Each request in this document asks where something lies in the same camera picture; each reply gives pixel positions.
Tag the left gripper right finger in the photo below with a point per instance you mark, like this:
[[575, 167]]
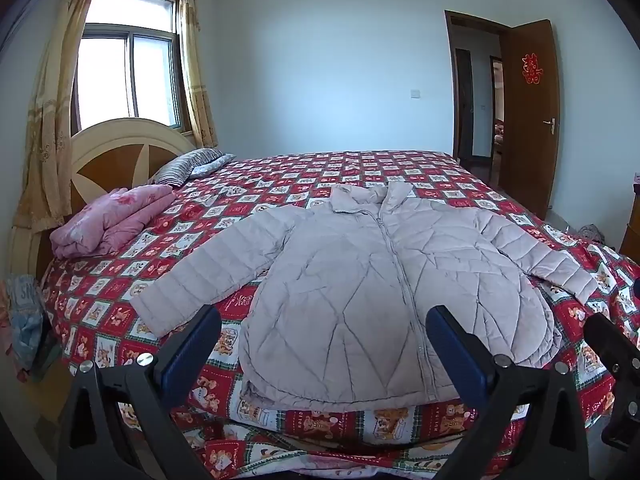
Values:
[[553, 443]]

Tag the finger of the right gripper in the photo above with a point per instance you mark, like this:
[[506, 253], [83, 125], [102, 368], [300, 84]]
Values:
[[613, 348]]

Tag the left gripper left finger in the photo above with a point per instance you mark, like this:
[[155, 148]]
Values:
[[93, 441]]

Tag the light pink puffer jacket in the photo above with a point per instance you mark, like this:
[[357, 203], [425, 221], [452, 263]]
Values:
[[337, 322]]

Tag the clothes pile on floor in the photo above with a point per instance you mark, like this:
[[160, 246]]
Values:
[[592, 233]]

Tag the folded pink blanket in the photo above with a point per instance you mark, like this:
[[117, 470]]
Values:
[[111, 221]]

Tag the left beige curtain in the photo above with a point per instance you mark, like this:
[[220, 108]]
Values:
[[45, 199]]

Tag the beige curtain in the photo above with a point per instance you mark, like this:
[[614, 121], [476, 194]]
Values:
[[45, 199], [197, 101]]

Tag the brown wooden door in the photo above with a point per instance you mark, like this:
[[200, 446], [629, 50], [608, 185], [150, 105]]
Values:
[[529, 150]]

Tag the cream and wood headboard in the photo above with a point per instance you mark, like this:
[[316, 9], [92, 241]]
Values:
[[119, 153]]

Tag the red double happiness decal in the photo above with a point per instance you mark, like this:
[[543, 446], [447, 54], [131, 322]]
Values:
[[531, 70]]

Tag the striped grey pillow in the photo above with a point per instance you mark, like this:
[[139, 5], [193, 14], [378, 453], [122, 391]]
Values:
[[198, 163]]

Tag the right beige curtain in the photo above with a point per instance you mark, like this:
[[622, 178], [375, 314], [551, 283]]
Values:
[[197, 101]]

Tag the silver door handle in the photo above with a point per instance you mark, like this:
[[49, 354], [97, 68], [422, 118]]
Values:
[[551, 124]]

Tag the window with frame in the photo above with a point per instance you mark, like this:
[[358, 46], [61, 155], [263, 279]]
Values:
[[128, 65]]

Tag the dark wooden door frame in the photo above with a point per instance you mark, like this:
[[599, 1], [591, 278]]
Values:
[[478, 82]]

